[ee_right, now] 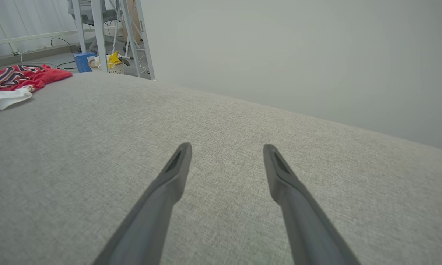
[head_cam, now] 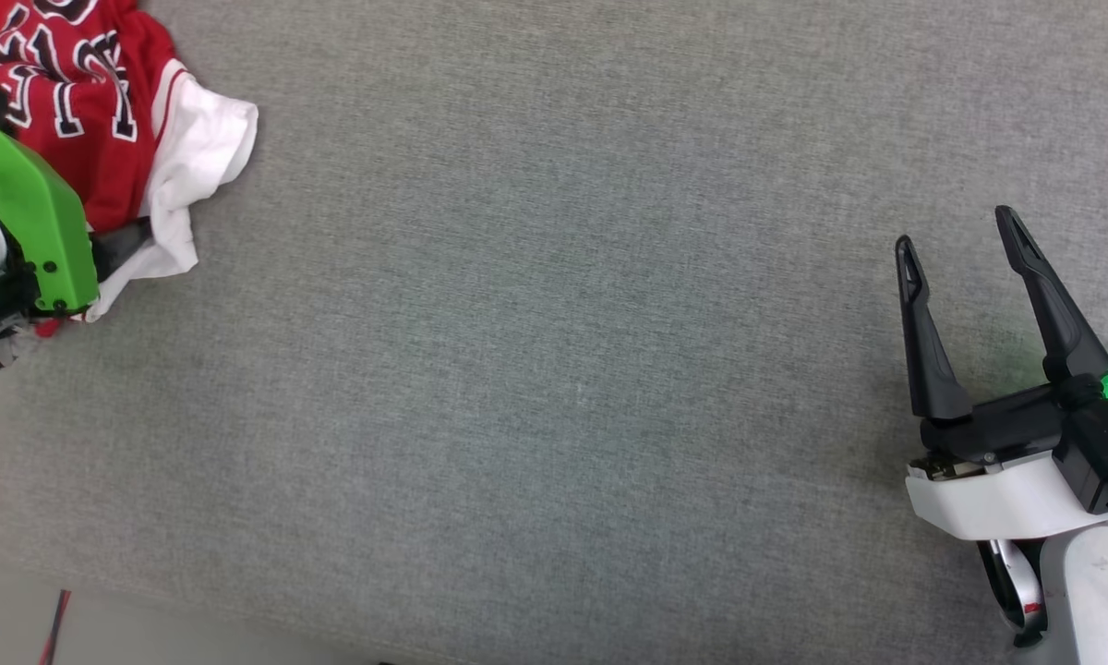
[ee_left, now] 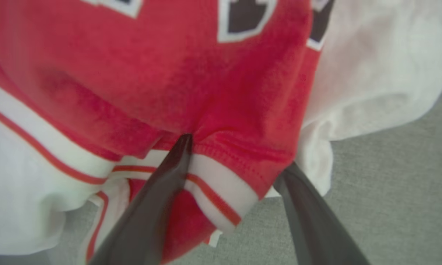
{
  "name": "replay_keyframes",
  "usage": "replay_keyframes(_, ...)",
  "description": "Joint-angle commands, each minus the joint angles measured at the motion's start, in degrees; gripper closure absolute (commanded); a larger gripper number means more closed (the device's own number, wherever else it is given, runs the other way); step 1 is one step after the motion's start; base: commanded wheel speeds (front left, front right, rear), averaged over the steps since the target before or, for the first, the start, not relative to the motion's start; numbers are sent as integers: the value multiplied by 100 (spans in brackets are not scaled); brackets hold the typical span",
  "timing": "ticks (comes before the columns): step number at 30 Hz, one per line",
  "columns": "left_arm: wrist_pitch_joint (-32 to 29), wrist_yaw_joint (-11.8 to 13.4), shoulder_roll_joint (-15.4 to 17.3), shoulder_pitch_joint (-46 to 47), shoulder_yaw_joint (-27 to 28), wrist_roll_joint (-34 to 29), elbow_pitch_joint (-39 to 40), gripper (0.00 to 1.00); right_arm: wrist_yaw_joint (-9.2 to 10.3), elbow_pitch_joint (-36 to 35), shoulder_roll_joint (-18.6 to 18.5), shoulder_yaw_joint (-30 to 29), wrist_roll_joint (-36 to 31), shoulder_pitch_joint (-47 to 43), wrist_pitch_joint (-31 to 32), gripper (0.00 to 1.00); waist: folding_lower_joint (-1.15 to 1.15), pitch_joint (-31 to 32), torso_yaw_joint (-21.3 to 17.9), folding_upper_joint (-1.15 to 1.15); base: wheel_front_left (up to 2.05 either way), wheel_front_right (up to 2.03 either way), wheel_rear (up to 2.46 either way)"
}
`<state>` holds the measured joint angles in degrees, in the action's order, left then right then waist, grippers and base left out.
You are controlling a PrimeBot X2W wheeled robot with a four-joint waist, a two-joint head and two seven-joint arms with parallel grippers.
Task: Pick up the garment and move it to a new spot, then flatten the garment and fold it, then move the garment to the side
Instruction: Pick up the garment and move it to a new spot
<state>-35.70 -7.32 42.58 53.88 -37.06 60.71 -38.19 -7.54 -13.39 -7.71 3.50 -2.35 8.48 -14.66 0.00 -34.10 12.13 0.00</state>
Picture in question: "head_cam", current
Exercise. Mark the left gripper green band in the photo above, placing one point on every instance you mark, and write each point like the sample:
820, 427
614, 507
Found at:
32, 212

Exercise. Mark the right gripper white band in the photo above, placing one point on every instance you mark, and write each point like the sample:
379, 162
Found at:
997, 499

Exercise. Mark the red and white jersey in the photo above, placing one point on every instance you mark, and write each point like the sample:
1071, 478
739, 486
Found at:
83, 102

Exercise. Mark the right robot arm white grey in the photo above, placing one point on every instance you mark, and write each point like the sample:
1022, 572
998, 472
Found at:
1099, 600

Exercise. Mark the grey fabric sofa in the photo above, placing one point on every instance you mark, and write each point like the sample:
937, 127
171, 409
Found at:
554, 323

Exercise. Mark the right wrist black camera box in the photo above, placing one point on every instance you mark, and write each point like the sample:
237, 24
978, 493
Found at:
1103, 453

